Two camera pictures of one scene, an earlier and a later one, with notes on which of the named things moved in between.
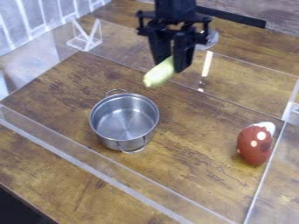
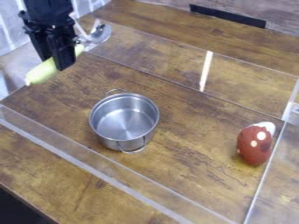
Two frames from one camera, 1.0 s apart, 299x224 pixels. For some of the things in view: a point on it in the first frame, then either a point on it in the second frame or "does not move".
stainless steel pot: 124,119 does not move
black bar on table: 231,17 does not move
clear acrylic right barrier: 275,203 does not move
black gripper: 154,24 → 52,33
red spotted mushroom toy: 254,142 does not move
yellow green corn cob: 162,72 → 46,68
